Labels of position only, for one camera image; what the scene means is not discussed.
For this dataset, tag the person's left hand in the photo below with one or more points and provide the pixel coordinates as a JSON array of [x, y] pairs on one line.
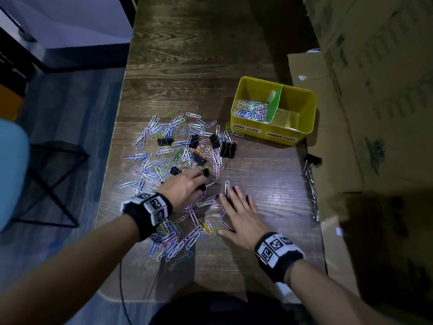
[[182, 189]]

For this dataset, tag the person's right hand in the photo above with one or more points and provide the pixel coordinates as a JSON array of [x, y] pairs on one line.
[[245, 223]]

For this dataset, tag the pile of coloured paper clips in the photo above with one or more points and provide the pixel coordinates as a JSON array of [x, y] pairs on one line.
[[149, 172]]

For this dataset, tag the group of black binder clips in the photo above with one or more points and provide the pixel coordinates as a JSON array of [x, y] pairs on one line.
[[228, 150]]

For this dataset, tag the single black binder clip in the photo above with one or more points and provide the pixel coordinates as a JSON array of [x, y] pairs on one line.
[[313, 159]]

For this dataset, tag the small heap of paper clips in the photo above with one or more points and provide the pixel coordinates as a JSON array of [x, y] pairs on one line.
[[252, 109]]

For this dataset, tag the yellow divided sorting bin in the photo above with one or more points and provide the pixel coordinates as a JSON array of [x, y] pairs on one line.
[[250, 87]]

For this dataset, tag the person's right forearm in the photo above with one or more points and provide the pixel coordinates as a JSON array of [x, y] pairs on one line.
[[324, 294]]

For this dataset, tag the person's left forearm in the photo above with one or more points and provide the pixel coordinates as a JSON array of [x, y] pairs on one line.
[[67, 277]]

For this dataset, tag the person's black clothing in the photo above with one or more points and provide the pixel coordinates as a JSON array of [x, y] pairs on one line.
[[220, 311]]

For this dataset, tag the brown cardboard box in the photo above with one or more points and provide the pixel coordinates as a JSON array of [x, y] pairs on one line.
[[372, 98]]

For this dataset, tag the wooden table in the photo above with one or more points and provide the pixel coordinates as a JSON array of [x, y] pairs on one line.
[[203, 47]]

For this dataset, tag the light blue chair seat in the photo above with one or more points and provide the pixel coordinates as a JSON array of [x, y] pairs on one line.
[[13, 172]]

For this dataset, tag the white round object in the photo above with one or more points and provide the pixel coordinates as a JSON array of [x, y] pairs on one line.
[[314, 50]]

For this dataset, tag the white cabinet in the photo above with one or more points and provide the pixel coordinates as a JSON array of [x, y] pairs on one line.
[[67, 20]]

